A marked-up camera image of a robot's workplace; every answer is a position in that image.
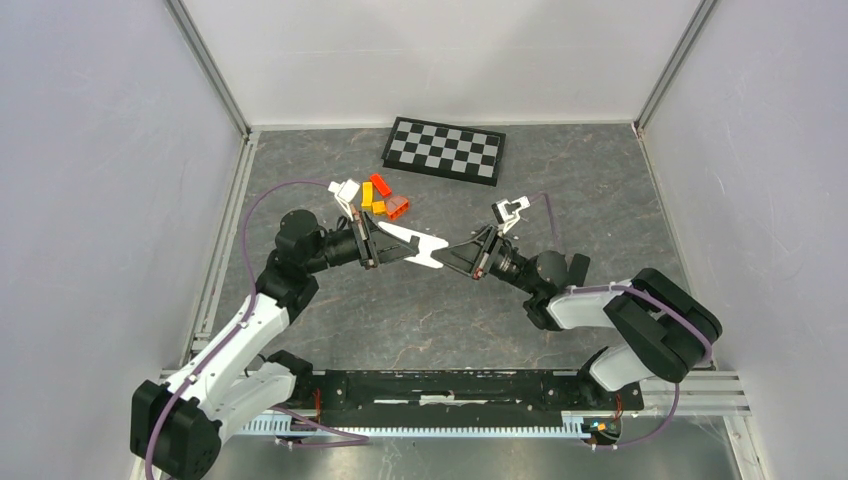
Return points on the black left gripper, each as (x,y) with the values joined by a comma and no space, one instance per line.
(374,245)

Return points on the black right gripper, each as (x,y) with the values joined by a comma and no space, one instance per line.
(475,256)

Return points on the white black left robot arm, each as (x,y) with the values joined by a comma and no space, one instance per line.
(179,426)

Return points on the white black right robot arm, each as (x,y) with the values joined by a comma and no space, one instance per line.
(665,331)

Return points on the orange toy block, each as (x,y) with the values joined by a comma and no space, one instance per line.
(396,206)

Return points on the yellow toy block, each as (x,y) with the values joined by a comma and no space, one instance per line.
(367,196)

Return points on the red toy block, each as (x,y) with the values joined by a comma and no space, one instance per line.
(380,185)

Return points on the black white checkerboard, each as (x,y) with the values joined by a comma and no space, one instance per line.
(442,150)

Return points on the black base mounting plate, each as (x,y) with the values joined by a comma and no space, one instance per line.
(455,398)

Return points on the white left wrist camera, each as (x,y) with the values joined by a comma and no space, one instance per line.
(344,194)

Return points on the grey slotted cable duct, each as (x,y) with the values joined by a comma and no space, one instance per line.
(279,424)

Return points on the aluminium frame rail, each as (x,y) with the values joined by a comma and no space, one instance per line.
(701,393)

